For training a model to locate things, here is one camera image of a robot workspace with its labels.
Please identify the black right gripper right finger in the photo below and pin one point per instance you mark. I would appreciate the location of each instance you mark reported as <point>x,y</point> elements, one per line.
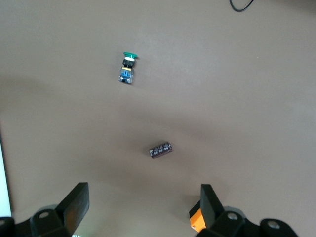
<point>209,207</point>

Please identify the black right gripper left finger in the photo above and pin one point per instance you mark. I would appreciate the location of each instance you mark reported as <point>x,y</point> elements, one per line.
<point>75,207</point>

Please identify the white drawer cabinet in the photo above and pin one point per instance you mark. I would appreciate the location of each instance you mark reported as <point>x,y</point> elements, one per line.
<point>3,172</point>

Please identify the green mushroom push button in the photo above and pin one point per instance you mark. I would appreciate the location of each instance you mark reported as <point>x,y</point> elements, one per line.
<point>127,70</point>

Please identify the orange box with black base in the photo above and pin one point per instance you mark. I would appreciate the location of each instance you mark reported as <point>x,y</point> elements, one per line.
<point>197,218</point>

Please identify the small black connector block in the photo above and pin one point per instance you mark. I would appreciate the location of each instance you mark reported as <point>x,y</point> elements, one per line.
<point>160,150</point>

